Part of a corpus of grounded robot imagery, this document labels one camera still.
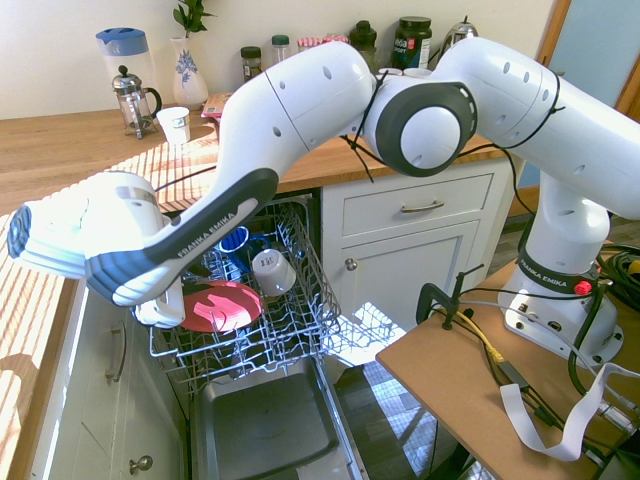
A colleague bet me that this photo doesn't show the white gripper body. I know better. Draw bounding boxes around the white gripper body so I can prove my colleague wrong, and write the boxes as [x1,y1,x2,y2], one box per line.
[133,283,188,330]

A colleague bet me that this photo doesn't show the orange red plastic plate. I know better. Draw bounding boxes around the orange red plastic plate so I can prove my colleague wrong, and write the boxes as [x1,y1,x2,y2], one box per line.
[178,280,265,334]

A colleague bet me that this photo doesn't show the grey dishwasher door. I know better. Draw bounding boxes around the grey dishwasher door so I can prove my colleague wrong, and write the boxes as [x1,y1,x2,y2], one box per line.
[192,355,362,480]

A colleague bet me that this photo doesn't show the blue mug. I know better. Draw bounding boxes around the blue mug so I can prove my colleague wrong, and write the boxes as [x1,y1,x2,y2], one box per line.
[218,225,271,274]

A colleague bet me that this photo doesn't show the white mug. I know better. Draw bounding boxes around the white mug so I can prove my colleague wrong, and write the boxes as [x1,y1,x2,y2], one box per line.
[250,248,298,298]

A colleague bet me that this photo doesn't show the white paper cup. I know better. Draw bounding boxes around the white paper cup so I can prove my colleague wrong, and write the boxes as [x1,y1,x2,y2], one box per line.
[155,106,193,146]

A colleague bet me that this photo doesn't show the glass French press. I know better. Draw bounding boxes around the glass French press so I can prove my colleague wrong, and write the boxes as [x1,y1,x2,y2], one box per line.
[110,64,164,140]

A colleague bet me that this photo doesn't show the pink book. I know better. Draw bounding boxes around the pink book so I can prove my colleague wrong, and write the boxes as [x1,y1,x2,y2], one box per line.
[200,92,235,120]

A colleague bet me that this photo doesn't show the white cabinet drawer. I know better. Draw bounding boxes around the white cabinet drawer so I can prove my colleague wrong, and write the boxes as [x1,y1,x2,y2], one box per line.
[341,173,495,238]

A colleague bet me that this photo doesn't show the white vase blue flowers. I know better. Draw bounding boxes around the white vase blue flowers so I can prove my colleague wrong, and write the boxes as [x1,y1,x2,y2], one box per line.
[169,35,210,111]

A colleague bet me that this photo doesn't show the white cabinet door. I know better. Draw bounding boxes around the white cabinet door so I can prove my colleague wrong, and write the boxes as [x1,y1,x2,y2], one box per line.
[343,219,484,342]

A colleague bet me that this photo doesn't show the clear pitcher with blue lid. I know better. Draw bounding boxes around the clear pitcher with blue lid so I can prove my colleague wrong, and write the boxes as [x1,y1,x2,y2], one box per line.
[95,27,152,107]

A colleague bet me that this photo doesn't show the spice jar black lid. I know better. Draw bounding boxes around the spice jar black lid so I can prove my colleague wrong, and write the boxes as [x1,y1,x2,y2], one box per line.
[239,45,264,84]

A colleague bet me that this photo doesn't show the black C-clamp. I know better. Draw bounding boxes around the black C-clamp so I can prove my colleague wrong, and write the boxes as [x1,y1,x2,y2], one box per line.
[415,263,486,332]

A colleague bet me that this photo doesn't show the spice jar green lid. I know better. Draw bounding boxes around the spice jar green lid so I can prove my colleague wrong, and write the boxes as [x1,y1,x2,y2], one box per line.
[270,34,292,67]

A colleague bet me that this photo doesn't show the brown fibreboard robot table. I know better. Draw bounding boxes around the brown fibreboard robot table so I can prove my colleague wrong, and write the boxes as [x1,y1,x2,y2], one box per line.
[375,259,640,480]

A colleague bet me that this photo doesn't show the green plant stems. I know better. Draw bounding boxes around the green plant stems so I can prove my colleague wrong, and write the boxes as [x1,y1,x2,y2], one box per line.
[172,0,217,39]

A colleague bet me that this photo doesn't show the dark green shaker bottle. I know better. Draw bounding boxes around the dark green shaker bottle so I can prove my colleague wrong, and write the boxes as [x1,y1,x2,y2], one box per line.
[347,20,379,72]

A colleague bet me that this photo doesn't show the black protein powder tub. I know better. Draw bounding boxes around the black protein powder tub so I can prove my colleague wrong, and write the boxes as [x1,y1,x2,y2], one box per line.
[390,15,434,72]

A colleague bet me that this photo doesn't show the stainless steel kettle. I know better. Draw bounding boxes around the stainless steel kettle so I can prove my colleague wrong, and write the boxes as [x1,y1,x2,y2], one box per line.
[438,15,481,57]

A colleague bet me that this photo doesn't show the metal cabinet pull handle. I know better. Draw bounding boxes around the metal cabinet pull handle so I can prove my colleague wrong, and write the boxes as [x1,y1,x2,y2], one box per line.
[104,320,128,385]

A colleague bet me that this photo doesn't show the grey wire dishwasher rack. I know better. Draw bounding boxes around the grey wire dishwasher rack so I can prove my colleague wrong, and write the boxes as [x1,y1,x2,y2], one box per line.
[148,195,343,387]

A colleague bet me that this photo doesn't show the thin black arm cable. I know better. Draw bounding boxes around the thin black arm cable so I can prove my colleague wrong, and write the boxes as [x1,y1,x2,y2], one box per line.
[342,69,392,184]

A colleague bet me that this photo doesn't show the metal drawer handle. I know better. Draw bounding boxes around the metal drawer handle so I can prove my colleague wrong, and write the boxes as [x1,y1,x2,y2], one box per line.
[399,200,446,214]

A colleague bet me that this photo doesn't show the yellow cable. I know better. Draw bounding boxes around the yellow cable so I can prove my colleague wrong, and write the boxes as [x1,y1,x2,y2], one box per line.
[460,308,504,365]

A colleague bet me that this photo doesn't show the black cable adapter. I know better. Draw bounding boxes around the black cable adapter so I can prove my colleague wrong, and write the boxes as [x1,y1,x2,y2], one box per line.
[497,360,532,390]

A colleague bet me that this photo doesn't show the white flat ribbon cable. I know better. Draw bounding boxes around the white flat ribbon cable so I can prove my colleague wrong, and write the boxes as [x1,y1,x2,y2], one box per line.
[499,361,640,463]

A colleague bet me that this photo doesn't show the black cable bundle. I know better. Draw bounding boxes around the black cable bundle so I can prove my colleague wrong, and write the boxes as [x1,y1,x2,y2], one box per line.
[593,243,640,312]

